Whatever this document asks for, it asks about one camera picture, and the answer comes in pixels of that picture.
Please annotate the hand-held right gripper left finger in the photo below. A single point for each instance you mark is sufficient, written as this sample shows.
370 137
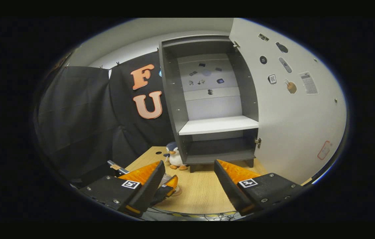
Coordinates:
149 189

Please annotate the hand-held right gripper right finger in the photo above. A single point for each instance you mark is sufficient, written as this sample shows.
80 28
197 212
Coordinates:
228 192

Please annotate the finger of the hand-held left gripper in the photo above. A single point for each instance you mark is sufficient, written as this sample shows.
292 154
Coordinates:
163 193
117 167

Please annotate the round coaster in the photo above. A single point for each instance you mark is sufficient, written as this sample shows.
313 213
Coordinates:
178 192

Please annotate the cream cabinet door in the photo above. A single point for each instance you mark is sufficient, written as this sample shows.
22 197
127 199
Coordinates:
290 132

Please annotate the dark grey cabinet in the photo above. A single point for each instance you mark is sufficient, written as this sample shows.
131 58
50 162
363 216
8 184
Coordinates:
170 99

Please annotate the metal door hinge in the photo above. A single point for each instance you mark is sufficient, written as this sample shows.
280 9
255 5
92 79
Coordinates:
258 142
236 44

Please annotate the white cabinet shelf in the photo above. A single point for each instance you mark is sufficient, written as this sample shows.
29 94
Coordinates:
217 125

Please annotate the penguin plush toy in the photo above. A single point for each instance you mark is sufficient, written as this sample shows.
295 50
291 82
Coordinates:
175 159

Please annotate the black backdrop cloth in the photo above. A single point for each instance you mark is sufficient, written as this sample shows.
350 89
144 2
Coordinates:
74 116

